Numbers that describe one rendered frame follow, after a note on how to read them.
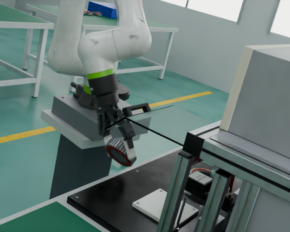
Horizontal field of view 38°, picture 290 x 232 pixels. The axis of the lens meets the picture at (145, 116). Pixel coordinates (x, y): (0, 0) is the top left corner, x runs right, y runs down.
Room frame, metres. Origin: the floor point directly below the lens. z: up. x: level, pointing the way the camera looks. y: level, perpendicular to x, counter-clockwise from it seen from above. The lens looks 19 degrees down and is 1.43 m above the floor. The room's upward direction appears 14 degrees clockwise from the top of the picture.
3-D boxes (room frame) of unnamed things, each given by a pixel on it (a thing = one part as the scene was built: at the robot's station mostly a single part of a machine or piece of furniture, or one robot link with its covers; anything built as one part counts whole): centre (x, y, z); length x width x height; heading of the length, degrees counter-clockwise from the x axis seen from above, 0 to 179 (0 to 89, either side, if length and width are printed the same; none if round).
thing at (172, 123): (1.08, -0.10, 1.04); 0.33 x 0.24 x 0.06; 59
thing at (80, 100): (1.80, 0.26, 0.86); 0.26 x 0.15 x 0.06; 43
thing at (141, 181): (1.23, -0.20, 0.76); 0.64 x 0.47 x 0.02; 149
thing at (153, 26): (5.35, 0.71, 0.37); 1.90 x 0.90 x 0.75; 149
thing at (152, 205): (1.13, -0.13, 0.78); 0.15 x 0.15 x 0.01; 59
